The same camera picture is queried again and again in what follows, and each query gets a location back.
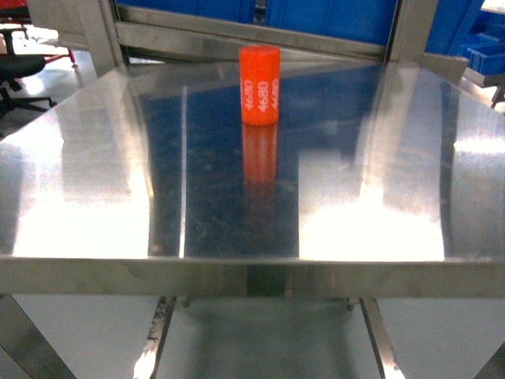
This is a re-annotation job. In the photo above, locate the blue plastic crate right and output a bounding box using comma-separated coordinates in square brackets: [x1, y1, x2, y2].
[265, 0, 484, 55]

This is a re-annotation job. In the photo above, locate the small blue bin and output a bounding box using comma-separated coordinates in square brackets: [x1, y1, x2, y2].
[458, 10, 504, 76]

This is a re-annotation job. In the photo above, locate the stainless steel shelf rack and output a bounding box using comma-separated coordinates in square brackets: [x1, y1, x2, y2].
[27, 0, 470, 86]

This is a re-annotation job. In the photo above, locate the orange cylindrical capacitor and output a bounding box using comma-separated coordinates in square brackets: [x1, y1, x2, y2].
[239, 45, 281, 126]

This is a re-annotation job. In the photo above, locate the red metal frame table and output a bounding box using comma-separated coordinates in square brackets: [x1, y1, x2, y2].
[1, 1, 77, 69]

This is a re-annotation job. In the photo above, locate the black office chair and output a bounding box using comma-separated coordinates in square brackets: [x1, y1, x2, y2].
[1, 28, 57, 118]

